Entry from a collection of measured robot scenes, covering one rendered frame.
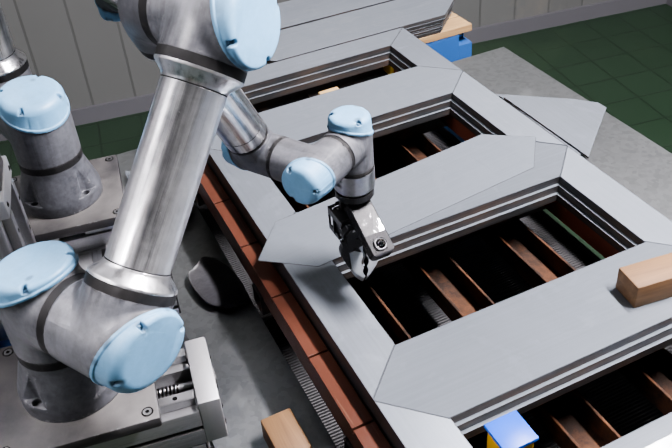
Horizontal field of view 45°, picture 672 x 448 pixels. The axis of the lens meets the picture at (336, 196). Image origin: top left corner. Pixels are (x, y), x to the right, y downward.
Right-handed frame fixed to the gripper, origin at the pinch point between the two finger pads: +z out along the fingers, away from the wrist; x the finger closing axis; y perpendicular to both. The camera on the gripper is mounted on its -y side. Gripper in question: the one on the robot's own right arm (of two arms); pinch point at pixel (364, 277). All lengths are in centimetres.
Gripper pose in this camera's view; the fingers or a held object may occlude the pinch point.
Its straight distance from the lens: 156.9
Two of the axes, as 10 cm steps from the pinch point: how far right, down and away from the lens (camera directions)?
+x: -9.0, 3.0, -3.1
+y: -4.3, -5.1, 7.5
